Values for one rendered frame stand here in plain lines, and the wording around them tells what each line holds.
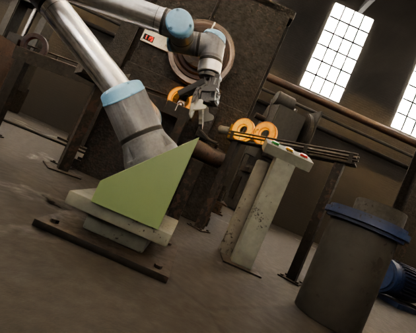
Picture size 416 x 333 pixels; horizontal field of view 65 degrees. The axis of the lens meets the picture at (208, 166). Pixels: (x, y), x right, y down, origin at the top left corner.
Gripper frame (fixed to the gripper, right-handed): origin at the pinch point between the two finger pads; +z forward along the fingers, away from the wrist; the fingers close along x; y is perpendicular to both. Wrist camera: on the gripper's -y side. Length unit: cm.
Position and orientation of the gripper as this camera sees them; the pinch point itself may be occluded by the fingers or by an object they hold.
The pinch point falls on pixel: (194, 124)
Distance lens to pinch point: 124.3
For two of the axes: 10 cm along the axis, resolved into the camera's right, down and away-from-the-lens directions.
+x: 2.4, 1.6, 9.6
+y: 9.6, 1.3, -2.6
